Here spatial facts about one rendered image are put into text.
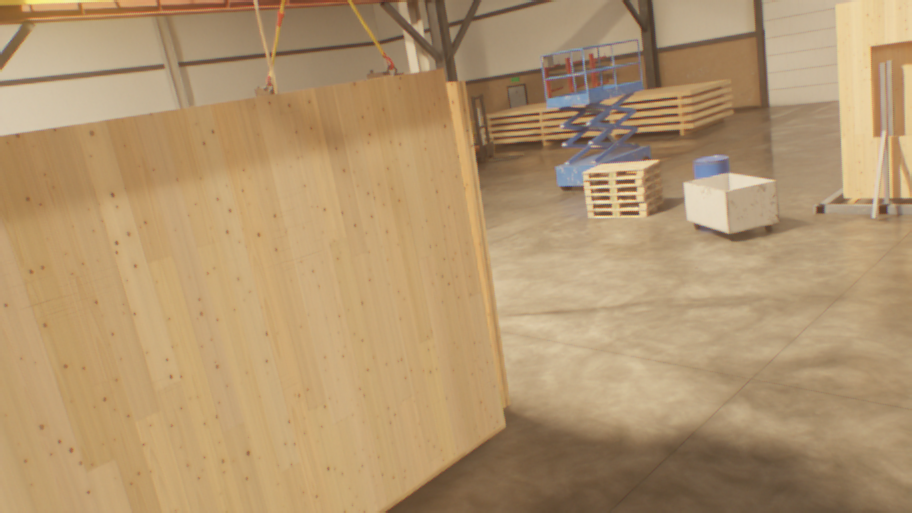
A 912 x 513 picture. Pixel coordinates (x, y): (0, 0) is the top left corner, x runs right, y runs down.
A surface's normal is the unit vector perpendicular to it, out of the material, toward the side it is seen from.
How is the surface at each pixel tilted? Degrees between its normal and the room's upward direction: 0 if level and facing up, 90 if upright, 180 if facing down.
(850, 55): 90
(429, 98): 90
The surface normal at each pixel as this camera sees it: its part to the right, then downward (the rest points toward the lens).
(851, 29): -0.68, 0.29
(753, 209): 0.21, 0.19
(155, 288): 0.71, 0.04
